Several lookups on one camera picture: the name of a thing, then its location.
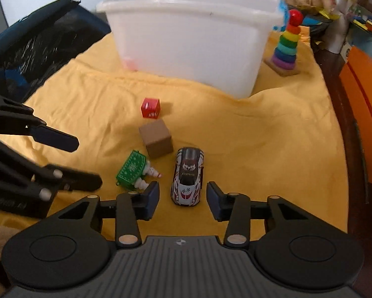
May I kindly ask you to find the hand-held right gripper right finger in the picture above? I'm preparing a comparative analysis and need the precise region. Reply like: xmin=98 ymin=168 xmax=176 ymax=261
xmin=206 ymin=181 xmax=326 ymax=249

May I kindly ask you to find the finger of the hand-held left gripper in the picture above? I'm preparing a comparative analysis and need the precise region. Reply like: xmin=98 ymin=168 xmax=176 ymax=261
xmin=0 ymin=91 xmax=80 ymax=153
xmin=0 ymin=136 xmax=103 ymax=201

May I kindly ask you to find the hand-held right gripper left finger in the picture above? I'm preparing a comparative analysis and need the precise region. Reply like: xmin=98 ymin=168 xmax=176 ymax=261
xmin=49 ymin=181 xmax=160 ymax=249

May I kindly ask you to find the white red toy car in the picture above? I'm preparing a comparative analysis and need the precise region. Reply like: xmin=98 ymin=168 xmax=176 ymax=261
xmin=170 ymin=147 xmax=204 ymax=206

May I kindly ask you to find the brown cube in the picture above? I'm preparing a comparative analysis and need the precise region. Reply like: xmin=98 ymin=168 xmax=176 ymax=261
xmin=138 ymin=118 xmax=174 ymax=159

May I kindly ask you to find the white plastic bin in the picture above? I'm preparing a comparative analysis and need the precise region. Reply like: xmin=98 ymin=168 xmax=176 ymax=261
xmin=96 ymin=0 xmax=285 ymax=100

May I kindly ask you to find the dark wooden desktop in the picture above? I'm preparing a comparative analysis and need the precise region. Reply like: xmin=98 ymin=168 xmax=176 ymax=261
xmin=310 ymin=46 xmax=372 ymax=289

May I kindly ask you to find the green wind-up toy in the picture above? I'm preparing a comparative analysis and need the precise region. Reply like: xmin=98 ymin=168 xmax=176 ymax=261
xmin=115 ymin=149 xmax=163 ymax=190

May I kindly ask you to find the yellow cloth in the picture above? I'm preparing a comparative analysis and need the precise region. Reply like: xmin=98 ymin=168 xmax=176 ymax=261
xmin=0 ymin=26 xmax=349 ymax=243

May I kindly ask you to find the black bag with blue trim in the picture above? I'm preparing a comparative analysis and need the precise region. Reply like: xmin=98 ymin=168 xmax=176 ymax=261
xmin=0 ymin=0 xmax=112 ymax=103

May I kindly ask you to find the red cube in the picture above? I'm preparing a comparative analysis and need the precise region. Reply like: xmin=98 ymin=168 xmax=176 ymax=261
xmin=141 ymin=97 xmax=161 ymax=119

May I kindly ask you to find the orange box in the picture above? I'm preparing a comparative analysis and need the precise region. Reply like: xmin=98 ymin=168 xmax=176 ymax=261
xmin=339 ymin=46 xmax=372 ymax=190

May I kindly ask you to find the clear box of colourful blocks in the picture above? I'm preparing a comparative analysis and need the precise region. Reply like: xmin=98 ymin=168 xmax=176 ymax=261
xmin=344 ymin=6 xmax=372 ymax=66

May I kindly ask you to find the rainbow ring stacking toy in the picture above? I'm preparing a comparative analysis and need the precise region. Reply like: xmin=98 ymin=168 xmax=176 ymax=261
xmin=264 ymin=9 xmax=302 ymax=77

